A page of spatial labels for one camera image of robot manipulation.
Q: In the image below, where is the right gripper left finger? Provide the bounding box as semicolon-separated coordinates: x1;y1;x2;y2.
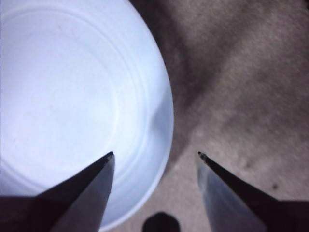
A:
0;151;115;232

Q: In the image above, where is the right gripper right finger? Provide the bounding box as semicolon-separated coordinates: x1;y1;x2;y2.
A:
195;151;309;232

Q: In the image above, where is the blue round plate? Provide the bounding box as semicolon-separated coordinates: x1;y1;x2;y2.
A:
0;0;175;232

